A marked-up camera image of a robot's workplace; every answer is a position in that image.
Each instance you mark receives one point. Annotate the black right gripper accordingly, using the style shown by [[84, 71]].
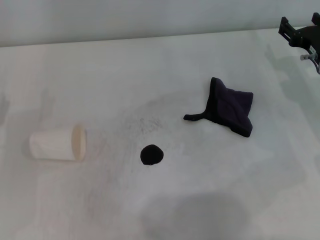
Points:
[[308, 35]]

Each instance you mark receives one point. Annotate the dark purple rag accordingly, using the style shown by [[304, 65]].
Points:
[[230, 107]]

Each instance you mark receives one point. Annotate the white paper cup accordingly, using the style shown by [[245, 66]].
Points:
[[52, 145]]

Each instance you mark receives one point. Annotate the black water stain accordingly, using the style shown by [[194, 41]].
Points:
[[151, 155]]

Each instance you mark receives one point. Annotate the small silver metal fitting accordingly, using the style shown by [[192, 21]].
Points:
[[307, 57]]

